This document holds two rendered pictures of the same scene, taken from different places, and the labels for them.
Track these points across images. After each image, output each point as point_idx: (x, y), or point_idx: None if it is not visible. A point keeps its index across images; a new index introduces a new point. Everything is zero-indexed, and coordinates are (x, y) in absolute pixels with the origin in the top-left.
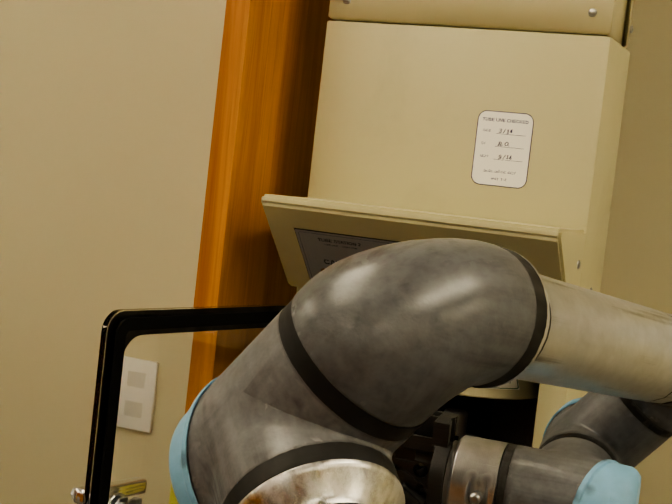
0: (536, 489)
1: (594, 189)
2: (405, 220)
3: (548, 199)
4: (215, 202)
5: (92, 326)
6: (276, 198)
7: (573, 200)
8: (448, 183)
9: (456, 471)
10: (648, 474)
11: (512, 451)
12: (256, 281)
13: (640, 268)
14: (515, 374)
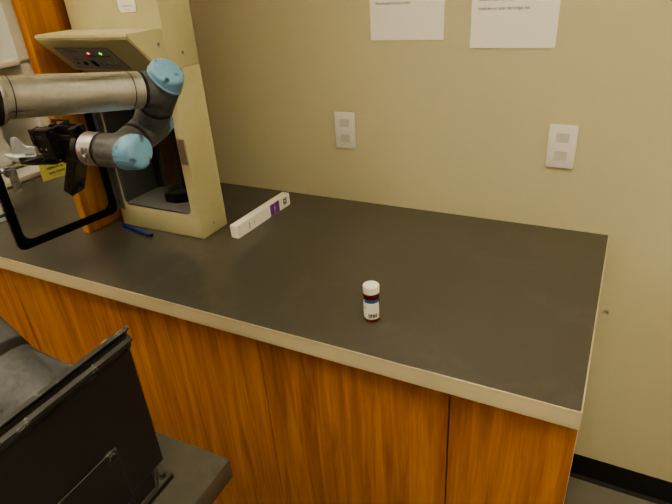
0: (100, 150)
1: (161, 7)
2: (79, 38)
3: (145, 15)
4: (27, 40)
5: None
6: (38, 36)
7: (153, 14)
8: (112, 14)
9: (76, 147)
10: (282, 116)
11: (95, 136)
12: (69, 69)
13: (260, 26)
14: (2, 120)
